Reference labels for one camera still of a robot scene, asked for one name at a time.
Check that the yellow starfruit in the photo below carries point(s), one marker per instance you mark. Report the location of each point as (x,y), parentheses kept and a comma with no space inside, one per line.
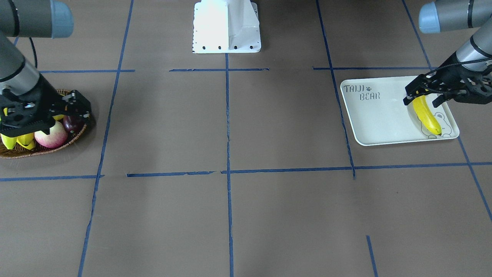
(58,117)

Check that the woven wicker basket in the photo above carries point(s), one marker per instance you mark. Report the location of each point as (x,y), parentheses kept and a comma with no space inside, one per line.
(19,152)

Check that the white bear tray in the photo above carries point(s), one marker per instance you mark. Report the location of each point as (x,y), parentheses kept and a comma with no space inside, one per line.
(378,115)

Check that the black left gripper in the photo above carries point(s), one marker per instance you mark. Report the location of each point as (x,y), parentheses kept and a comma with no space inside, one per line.
(452,75)

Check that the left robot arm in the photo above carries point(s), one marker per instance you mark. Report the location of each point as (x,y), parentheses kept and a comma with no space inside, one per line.
(446,15)

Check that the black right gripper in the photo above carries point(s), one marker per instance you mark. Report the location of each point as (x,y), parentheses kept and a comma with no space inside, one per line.
(49,95)

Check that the red and yellow apple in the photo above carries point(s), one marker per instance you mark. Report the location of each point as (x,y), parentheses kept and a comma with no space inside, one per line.
(56,138)

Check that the dark purple plum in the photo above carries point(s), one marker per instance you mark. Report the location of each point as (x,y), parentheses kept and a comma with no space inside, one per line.
(73,124)

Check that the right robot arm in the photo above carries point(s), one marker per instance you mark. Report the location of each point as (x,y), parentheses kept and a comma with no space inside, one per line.
(30,19)

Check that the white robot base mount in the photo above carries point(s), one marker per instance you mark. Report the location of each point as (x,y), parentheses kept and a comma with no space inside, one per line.
(226,26)

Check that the yellow banana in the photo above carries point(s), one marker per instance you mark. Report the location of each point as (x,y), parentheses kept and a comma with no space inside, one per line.
(8,142)
(425,116)
(27,141)

